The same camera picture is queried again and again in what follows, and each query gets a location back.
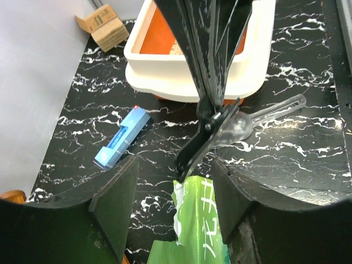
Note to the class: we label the white orange litter box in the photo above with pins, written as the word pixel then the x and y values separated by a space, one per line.
pixel 151 69

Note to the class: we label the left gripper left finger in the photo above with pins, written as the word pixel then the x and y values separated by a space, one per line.
pixel 85 224

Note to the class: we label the litter granules in box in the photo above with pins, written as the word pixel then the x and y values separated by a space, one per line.
pixel 175 49

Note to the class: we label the clear plastic scoop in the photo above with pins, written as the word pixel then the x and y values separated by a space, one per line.
pixel 242 126

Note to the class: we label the black plastic piece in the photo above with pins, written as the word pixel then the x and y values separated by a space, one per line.
pixel 211 125

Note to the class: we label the brown cardboard box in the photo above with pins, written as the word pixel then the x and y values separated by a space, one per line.
pixel 105 27

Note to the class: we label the orange wooden shelf rack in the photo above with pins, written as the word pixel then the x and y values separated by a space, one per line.
pixel 17 196

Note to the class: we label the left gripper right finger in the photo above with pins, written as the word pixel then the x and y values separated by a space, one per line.
pixel 261 225

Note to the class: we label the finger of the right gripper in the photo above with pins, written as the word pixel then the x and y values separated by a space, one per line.
pixel 179 17
pixel 220 26

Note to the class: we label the blue carton box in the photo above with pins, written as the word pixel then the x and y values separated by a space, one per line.
pixel 129 129

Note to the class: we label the green litter bag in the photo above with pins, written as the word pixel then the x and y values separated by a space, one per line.
pixel 196 226

